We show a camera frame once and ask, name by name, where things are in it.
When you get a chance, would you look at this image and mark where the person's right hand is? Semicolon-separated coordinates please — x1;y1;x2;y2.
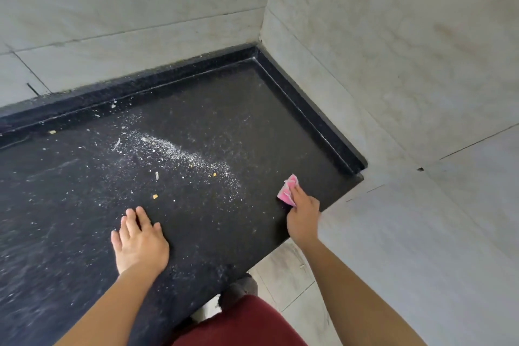
286;184;322;248

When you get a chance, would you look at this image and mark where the person's left hand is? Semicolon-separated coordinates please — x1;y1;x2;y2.
110;207;170;277

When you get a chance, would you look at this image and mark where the pink cloth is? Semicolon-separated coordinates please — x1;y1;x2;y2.
277;174;300;208

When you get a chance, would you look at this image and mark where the person's right forearm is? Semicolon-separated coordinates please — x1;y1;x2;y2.
300;237;429;346

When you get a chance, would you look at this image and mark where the person's left forearm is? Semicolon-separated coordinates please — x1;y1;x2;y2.
55;267;159;346

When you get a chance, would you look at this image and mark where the black speckled countertop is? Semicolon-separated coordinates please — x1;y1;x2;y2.
0;42;369;346

